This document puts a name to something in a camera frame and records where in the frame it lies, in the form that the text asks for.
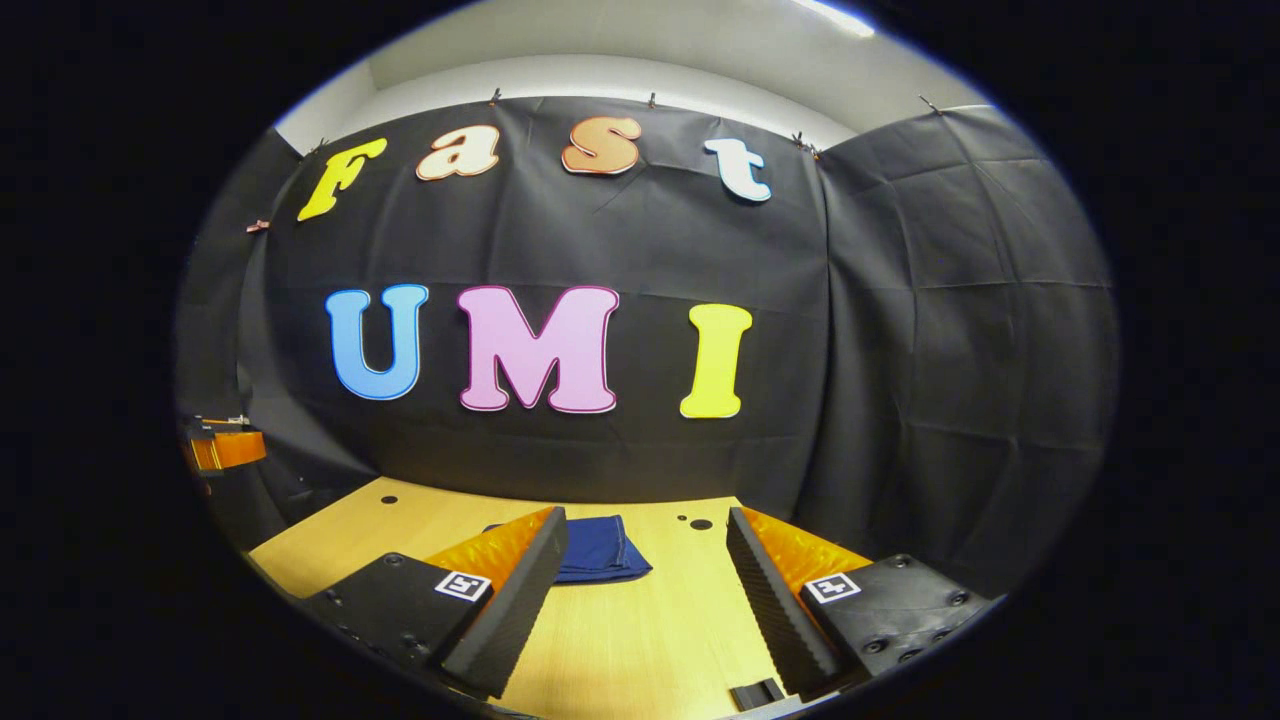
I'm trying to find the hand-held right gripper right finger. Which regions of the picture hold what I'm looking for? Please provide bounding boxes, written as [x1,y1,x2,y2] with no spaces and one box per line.
[725,505,991,701]

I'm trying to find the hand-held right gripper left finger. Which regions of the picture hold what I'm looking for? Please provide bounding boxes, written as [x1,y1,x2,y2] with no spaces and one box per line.
[300,505,569,701]

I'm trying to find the blue denim jeans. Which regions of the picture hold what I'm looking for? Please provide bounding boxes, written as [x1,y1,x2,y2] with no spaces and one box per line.
[483,514,654,585]

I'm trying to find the black backdrop cloth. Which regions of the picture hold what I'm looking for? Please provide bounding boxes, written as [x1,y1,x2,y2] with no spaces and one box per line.
[175,95,1119,601]

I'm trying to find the white ceiling light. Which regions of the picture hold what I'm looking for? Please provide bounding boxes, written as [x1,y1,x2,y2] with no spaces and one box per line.
[795,0,876,38]

